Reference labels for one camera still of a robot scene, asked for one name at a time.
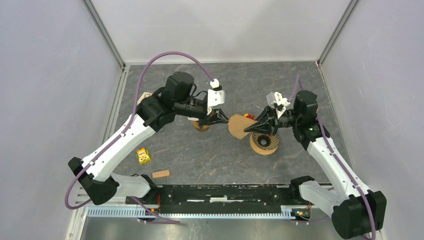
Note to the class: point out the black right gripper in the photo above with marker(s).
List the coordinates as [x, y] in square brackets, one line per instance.
[267, 122]

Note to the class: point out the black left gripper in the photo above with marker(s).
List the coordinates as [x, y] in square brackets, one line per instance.
[216, 116]

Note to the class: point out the grey ribbed coffee dripper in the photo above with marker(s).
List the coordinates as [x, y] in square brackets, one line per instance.
[263, 142]

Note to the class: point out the wooden ring dripper stand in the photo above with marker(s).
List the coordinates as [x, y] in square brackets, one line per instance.
[199, 127]

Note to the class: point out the brown paper coffee filter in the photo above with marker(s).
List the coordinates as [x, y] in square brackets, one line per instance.
[237, 125]

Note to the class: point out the orange black coffee filter box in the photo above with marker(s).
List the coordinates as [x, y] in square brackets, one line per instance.
[143, 96]

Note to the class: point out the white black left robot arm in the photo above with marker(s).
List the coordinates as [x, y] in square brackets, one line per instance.
[95, 171]

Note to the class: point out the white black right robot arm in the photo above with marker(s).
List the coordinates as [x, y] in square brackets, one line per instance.
[354, 209]

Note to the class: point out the red toy brick car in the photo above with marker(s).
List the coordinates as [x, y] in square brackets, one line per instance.
[249, 116]

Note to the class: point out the yellow green toy cube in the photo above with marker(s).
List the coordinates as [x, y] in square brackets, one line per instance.
[143, 156]

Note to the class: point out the small wooden rectangular block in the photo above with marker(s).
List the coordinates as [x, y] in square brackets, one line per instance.
[161, 174]

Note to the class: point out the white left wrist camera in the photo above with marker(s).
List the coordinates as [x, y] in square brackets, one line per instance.
[215, 96]

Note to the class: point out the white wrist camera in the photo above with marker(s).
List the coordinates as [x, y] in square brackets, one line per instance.
[215, 96]
[276, 101]

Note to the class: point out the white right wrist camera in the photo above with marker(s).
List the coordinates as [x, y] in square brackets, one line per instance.
[276, 101]

